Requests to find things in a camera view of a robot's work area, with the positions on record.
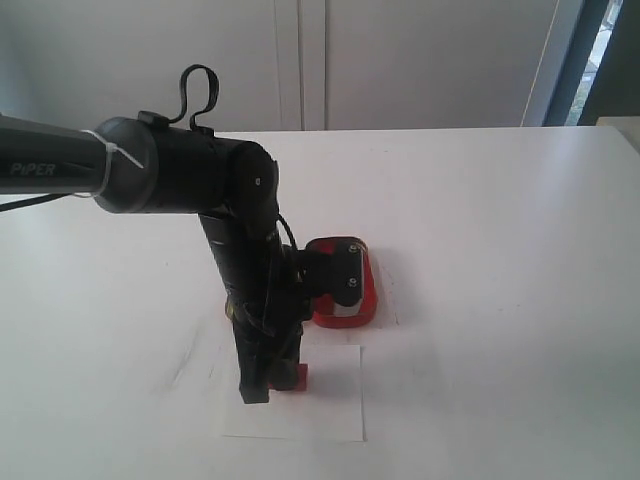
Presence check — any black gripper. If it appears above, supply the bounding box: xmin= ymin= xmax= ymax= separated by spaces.
xmin=222 ymin=269 xmax=312 ymax=404

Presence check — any red stamp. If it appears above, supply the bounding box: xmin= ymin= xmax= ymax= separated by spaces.
xmin=268 ymin=363 xmax=308 ymax=392

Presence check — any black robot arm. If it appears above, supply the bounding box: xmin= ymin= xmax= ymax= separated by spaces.
xmin=1 ymin=117 xmax=310 ymax=404

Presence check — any red ink tin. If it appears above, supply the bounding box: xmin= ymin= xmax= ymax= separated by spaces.
xmin=312 ymin=237 xmax=378 ymax=329

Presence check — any white paper sheet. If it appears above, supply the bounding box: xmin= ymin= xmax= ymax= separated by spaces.
xmin=220 ymin=345 xmax=364 ymax=442

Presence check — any white cabinet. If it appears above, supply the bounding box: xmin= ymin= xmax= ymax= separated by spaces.
xmin=1 ymin=1 xmax=581 ymax=131

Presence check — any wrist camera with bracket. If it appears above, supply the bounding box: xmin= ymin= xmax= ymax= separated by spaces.
xmin=294 ymin=236 xmax=365 ymax=322

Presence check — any black cable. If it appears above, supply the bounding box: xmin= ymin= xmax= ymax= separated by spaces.
xmin=177 ymin=63 xmax=221 ymax=132

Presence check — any dark window frame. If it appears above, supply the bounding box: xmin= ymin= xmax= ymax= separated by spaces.
xmin=542 ymin=0 xmax=639 ymax=127

